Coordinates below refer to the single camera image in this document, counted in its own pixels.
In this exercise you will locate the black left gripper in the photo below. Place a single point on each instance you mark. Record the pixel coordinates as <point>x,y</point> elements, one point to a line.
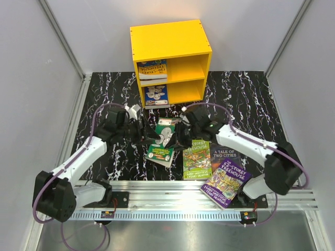
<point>150,134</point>

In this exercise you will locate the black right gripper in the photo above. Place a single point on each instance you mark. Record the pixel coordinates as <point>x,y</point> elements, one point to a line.
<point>177,140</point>

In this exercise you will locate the green treehouse book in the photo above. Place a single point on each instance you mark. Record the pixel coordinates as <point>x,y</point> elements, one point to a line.
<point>157,152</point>

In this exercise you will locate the lime 65-storey treehouse book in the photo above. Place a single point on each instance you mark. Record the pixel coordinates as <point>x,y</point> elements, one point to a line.
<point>197,161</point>

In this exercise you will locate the dark blue treehouse book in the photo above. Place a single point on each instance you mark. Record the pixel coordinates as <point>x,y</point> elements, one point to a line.
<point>156,97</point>

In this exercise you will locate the dark Tale of Two Cities book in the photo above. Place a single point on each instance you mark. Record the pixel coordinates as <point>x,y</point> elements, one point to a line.
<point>219,153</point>

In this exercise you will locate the purple 52-storey treehouse book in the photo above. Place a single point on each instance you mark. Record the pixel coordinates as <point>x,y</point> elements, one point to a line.
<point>225,182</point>

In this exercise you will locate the yellow 130-storey treehouse book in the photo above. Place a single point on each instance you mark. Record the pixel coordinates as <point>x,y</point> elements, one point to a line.
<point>156,69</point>

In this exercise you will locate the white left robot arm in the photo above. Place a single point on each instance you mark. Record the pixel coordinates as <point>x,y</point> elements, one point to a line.
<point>56,194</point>

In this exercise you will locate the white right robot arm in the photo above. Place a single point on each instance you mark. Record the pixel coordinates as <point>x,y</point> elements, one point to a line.
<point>282,167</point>

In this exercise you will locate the yellow wooden shelf cabinet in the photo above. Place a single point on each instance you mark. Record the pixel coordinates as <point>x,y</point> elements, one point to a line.
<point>185,47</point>

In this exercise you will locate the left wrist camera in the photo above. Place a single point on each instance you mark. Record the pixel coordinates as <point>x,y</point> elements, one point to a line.
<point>133,111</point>

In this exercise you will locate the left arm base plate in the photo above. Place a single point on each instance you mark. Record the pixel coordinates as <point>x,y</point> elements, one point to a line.
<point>119,200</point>

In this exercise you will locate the white slotted cable duct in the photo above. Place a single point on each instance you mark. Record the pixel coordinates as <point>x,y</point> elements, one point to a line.
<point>124,215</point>

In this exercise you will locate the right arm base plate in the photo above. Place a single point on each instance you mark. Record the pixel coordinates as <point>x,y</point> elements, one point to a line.
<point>248,208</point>

